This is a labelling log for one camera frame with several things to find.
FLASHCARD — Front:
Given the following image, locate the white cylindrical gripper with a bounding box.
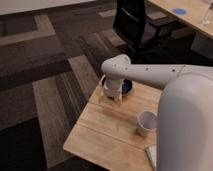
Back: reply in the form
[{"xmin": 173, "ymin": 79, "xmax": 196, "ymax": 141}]
[{"xmin": 97, "ymin": 75, "xmax": 123, "ymax": 106}]

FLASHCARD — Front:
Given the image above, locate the blue ceramic bowl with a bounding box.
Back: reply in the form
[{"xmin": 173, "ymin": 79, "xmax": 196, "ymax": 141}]
[{"xmin": 101, "ymin": 77, "xmax": 134, "ymax": 96}]

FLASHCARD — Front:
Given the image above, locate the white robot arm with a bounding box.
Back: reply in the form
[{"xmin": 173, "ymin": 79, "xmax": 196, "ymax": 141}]
[{"xmin": 101, "ymin": 54, "xmax": 213, "ymax": 171}]

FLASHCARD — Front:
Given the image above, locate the white paper cup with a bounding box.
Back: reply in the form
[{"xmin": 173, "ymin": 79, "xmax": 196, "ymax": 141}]
[{"xmin": 137, "ymin": 111, "xmax": 157, "ymax": 137}]

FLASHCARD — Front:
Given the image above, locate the white flat object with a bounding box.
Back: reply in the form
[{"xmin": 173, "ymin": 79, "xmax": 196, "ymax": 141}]
[{"xmin": 145, "ymin": 145, "xmax": 157, "ymax": 171}]

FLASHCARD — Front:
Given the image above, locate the black office chair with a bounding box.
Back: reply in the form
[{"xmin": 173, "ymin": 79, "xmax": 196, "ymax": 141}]
[{"xmin": 113, "ymin": 0, "xmax": 176, "ymax": 53}]

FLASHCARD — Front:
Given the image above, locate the blue round coaster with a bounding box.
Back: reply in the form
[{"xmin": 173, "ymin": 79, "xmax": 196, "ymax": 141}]
[{"xmin": 172, "ymin": 8, "xmax": 186, "ymax": 15}]

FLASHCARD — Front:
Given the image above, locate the background wooden desk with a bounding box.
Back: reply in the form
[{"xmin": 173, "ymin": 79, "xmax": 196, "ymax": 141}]
[{"xmin": 147, "ymin": 0, "xmax": 213, "ymax": 39}]

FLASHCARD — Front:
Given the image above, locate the clear drinking glass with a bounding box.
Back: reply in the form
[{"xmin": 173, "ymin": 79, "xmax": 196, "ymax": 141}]
[{"xmin": 202, "ymin": 0, "xmax": 213, "ymax": 25}]

